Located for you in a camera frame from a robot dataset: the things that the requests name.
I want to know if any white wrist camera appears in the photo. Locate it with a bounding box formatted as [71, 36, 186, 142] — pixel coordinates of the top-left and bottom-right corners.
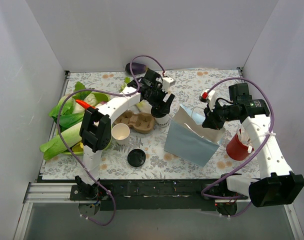
[199, 89, 218, 111]
[161, 75, 176, 92]

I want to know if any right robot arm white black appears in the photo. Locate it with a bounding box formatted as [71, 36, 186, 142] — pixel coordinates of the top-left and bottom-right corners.
[199, 83, 304, 207]

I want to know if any green plastic tray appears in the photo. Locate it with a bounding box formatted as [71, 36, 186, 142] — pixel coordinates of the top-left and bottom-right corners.
[71, 92, 110, 156]

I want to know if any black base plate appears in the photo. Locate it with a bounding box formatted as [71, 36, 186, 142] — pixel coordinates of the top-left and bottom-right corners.
[36, 174, 280, 213]

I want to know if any brown cardboard cup carrier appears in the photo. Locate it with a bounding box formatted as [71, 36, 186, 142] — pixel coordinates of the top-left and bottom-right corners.
[114, 110, 155, 134]

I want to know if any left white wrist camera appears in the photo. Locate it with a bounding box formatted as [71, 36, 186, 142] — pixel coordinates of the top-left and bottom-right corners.
[161, 75, 176, 92]

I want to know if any white paper coffee cup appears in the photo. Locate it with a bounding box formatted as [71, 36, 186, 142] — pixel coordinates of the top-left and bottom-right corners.
[111, 123, 130, 146]

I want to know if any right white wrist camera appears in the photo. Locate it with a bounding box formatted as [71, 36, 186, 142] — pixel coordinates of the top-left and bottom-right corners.
[199, 89, 218, 111]

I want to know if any red cup holder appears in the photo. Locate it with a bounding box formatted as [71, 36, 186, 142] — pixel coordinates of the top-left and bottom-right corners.
[226, 133, 254, 161]

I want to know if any aluminium rail frame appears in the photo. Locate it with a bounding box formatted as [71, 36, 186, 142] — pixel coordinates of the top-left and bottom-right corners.
[13, 67, 304, 240]

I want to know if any light blue paper bag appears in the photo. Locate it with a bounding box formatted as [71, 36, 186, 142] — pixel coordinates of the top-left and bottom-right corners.
[164, 104, 226, 167]

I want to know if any green onion stalk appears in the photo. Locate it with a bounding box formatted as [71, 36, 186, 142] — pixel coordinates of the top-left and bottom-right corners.
[120, 77, 152, 114]

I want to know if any floral table mat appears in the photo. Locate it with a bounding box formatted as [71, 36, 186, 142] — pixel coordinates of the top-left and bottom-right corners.
[41, 69, 260, 181]

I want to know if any purple eggplant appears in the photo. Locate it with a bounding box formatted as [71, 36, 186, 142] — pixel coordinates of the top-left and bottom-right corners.
[125, 62, 148, 76]

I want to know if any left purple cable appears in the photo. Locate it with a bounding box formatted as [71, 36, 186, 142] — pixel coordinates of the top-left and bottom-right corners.
[56, 55, 168, 226]

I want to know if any orange carrot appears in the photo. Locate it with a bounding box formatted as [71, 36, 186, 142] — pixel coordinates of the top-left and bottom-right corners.
[75, 99, 94, 110]

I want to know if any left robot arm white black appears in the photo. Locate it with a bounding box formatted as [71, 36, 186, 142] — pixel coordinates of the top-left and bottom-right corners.
[75, 69, 176, 200]

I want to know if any green lettuce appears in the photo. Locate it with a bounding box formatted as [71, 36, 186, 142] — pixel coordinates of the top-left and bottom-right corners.
[48, 81, 98, 131]

